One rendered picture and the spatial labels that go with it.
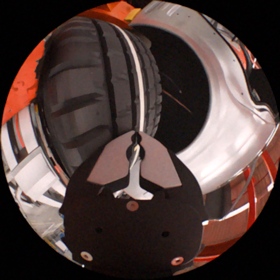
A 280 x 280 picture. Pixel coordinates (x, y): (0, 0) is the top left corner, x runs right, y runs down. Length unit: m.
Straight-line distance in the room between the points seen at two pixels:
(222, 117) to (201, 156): 0.20
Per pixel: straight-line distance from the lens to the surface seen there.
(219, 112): 0.41
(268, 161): 1.69
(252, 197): 2.19
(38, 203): 0.42
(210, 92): 0.40
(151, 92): 0.18
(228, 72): 0.46
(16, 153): 0.16
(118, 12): 0.67
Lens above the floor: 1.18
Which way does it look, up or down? 7 degrees down
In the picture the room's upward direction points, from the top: 128 degrees clockwise
